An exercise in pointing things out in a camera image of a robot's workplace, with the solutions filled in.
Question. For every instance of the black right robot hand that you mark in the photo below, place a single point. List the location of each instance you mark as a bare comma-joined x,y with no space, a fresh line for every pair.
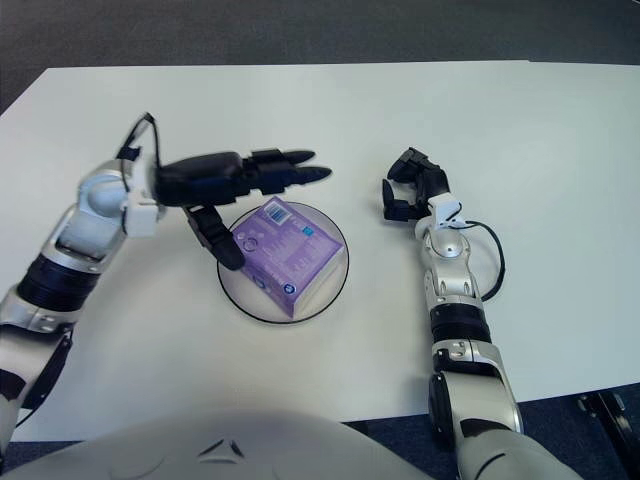
432,180

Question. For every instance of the grey robot torso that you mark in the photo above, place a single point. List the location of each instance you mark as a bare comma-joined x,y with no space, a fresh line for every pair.
225,450

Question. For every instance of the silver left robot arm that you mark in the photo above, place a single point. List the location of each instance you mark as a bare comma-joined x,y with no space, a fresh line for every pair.
85,235

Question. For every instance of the purple tissue paper pack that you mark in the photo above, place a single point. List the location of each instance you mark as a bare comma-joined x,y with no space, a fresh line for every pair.
295,250

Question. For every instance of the white plate black rim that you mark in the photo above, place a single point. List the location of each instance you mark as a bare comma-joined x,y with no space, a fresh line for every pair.
242,295

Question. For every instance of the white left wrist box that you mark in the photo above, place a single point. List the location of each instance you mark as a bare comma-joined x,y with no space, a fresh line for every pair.
142,217

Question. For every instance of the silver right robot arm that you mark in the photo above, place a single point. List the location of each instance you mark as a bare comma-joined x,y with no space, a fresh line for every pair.
450,280

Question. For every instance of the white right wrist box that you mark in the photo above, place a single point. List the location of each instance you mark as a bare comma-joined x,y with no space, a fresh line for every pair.
445,210

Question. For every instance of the black table leg frame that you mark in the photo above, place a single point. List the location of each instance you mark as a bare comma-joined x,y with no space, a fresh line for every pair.
610,405

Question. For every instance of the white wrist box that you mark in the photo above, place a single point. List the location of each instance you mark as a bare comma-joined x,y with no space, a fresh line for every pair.
445,210
142,217

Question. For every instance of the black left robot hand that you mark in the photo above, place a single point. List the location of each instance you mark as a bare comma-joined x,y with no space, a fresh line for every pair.
200,177

